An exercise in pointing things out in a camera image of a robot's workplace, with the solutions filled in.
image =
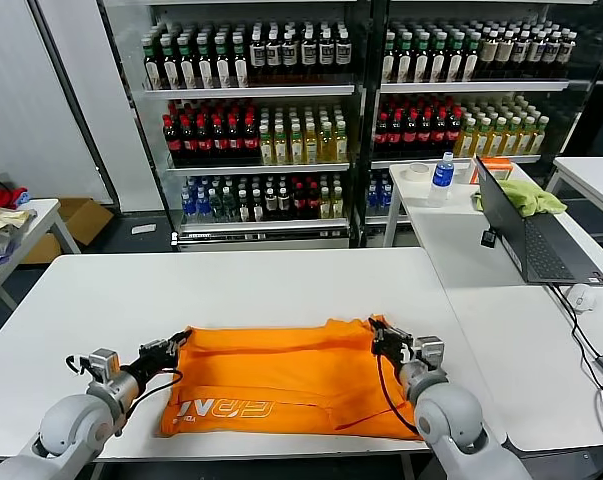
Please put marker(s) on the orange box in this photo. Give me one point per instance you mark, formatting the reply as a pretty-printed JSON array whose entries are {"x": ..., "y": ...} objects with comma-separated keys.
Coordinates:
[{"x": 499, "y": 167}]

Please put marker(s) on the glass door drinks cabinet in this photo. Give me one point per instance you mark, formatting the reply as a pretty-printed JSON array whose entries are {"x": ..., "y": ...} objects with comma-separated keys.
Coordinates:
[
  {"x": 481, "y": 86},
  {"x": 281, "y": 91}
]

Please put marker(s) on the green cloth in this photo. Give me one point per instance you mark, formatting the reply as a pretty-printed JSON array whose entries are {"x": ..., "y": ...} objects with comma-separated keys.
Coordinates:
[{"x": 529, "y": 197}]

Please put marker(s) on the small green drink bottle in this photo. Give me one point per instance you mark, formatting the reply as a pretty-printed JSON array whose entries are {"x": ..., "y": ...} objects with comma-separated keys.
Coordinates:
[
  {"x": 216, "y": 207},
  {"x": 229, "y": 207}
]

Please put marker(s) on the black laptop adapter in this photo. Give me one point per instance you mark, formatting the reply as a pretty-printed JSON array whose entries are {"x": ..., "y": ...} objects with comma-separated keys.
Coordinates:
[{"x": 489, "y": 238}]

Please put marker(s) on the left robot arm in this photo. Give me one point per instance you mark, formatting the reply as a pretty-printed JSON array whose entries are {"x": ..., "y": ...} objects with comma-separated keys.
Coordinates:
[{"x": 71, "y": 430}]

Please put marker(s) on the black label tea bottle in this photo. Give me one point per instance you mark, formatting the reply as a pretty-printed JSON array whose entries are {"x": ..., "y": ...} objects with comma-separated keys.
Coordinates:
[
  {"x": 257, "y": 55},
  {"x": 325, "y": 52},
  {"x": 308, "y": 53},
  {"x": 273, "y": 55},
  {"x": 290, "y": 54},
  {"x": 343, "y": 52}
]

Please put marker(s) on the orange t-shirt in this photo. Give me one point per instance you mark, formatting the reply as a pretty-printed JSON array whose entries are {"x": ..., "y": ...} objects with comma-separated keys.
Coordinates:
[{"x": 281, "y": 380}]

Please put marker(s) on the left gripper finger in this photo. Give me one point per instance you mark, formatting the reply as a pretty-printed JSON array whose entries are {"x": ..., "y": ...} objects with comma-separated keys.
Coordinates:
[
  {"x": 179, "y": 347},
  {"x": 173, "y": 340}
]

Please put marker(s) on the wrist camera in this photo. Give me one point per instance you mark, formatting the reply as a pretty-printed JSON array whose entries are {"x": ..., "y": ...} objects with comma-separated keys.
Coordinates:
[
  {"x": 103, "y": 362},
  {"x": 428, "y": 352}
]

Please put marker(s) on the white paper sheet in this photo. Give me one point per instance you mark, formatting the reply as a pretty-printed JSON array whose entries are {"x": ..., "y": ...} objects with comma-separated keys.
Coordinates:
[{"x": 144, "y": 229}]

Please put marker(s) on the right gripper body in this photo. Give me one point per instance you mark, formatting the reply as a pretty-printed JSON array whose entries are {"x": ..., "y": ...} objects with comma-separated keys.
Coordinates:
[{"x": 393, "y": 352}]

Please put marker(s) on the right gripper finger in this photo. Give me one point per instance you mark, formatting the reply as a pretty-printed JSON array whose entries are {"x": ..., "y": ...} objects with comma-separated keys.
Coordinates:
[
  {"x": 392, "y": 331},
  {"x": 374, "y": 330}
]

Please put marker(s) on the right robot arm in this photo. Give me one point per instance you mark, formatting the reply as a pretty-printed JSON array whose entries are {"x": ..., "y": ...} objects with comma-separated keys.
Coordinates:
[{"x": 446, "y": 415}]

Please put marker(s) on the blue label water bottle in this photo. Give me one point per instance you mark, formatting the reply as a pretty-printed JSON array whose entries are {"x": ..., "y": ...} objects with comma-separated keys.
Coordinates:
[{"x": 440, "y": 179}]

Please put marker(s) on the dark grey laptop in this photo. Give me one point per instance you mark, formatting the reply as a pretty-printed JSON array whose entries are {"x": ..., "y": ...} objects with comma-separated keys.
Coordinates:
[{"x": 546, "y": 250}]

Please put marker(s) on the beige cloth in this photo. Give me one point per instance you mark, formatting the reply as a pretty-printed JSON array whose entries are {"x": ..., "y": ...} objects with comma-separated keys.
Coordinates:
[{"x": 1, "y": 217}]

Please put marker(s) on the white computer mouse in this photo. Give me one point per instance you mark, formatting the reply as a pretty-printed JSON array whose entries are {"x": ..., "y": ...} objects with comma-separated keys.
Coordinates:
[{"x": 583, "y": 299}]

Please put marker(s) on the cardboard box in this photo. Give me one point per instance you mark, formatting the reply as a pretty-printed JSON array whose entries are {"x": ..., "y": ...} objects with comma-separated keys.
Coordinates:
[{"x": 83, "y": 219}]

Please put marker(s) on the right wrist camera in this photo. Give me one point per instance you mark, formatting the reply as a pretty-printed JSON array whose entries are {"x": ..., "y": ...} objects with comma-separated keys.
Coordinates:
[{"x": 428, "y": 352}]

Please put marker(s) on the small blue water bottle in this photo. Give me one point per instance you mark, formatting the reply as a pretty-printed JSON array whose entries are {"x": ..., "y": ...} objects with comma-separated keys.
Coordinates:
[
  {"x": 203, "y": 209},
  {"x": 385, "y": 197},
  {"x": 372, "y": 197},
  {"x": 188, "y": 210}
]

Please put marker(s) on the green cap tea bottle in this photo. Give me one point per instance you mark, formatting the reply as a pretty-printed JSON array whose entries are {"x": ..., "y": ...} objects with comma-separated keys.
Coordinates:
[
  {"x": 389, "y": 62},
  {"x": 454, "y": 62},
  {"x": 187, "y": 69},
  {"x": 421, "y": 62},
  {"x": 240, "y": 66},
  {"x": 152, "y": 70},
  {"x": 471, "y": 61},
  {"x": 405, "y": 62},
  {"x": 170, "y": 70},
  {"x": 222, "y": 67},
  {"x": 204, "y": 68},
  {"x": 437, "y": 62}
]

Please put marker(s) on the white tape roll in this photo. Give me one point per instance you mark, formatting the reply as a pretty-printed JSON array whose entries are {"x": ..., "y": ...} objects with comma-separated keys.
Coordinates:
[{"x": 418, "y": 178}]

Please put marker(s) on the white metal leg table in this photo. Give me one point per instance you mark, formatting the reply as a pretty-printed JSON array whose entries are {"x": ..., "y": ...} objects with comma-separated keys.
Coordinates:
[
  {"x": 43, "y": 212},
  {"x": 405, "y": 197},
  {"x": 594, "y": 182}
]

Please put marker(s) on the small yellow juice bottle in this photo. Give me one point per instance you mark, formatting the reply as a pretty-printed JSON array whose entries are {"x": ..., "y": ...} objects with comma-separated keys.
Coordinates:
[
  {"x": 325, "y": 205},
  {"x": 337, "y": 204}
]

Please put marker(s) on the small dark drink bottle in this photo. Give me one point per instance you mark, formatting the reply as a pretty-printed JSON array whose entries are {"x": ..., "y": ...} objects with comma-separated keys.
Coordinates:
[
  {"x": 257, "y": 208},
  {"x": 243, "y": 209},
  {"x": 271, "y": 205},
  {"x": 284, "y": 204}
]

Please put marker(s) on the small red cap cola bottle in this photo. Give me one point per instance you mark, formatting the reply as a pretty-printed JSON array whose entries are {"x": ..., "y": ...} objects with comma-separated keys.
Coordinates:
[
  {"x": 313, "y": 202},
  {"x": 299, "y": 202}
]

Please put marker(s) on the beige label tea bottle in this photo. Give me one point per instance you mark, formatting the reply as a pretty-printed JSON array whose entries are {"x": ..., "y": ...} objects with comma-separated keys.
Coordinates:
[
  {"x": 519, "y": 55},
  {"x": 549, "y": 55},
  {"x": 488, "y": 55},
  {"x": 504, "y": 55},
  {"x": 564, "y": 54},
  {"x": 534, "y": 55}
]

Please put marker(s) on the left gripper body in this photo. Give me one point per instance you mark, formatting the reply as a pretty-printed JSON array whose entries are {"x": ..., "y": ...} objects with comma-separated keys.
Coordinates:
[{"x": 153, "y": 361}]

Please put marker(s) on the red cloth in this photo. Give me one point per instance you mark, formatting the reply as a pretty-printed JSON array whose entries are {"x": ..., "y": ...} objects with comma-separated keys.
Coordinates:
[{"x": 3, "y": 197}]

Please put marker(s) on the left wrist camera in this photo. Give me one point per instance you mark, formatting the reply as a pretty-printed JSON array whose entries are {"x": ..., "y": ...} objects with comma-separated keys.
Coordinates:
[{"x": 103, "y": 362}]

